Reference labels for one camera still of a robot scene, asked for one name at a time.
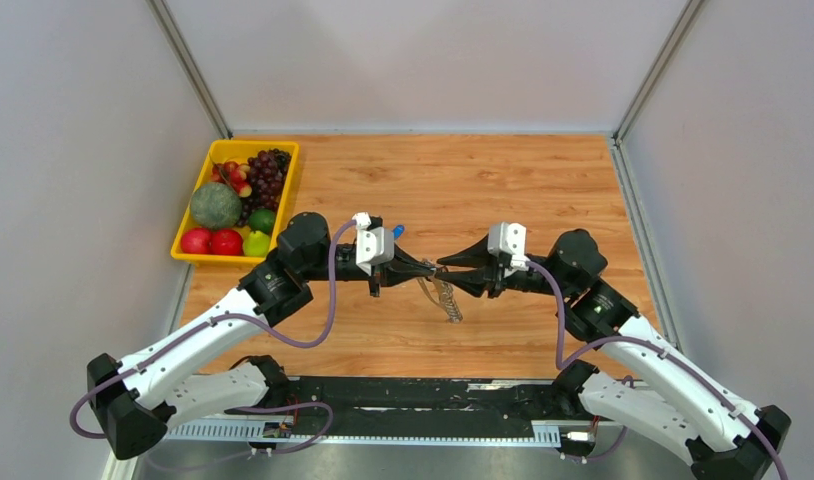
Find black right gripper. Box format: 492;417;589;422
433;234;573;299

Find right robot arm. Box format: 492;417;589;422
439;222;792;479

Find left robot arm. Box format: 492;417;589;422
69;212;436;460

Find green lime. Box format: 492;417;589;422
247;208;277;235

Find dark grape bunch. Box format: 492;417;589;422
237;148;292;226

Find yellow plastic bin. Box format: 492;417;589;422
170;139;301;266

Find red apple right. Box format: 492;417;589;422
209;229;244;256

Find red apple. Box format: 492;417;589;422
179;227;212;255
209;229;244;256

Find small red fruits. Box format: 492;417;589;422
211;160;253;198

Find green melon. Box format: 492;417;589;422
189;182;242;230

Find red apple left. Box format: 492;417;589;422
179;227;212;255

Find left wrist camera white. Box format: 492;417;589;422
352;212;395;276

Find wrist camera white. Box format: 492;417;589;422
487;222;529;275
352;212;395;276

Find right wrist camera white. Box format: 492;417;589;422
487;222;529;275

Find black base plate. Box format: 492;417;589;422
256;376;592;435

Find aluminium frame rail right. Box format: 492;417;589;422
608;0;706;346

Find grey cable duct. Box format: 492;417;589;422
165;416;562;448

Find aluminium frame post left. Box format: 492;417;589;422
146;0;233;139

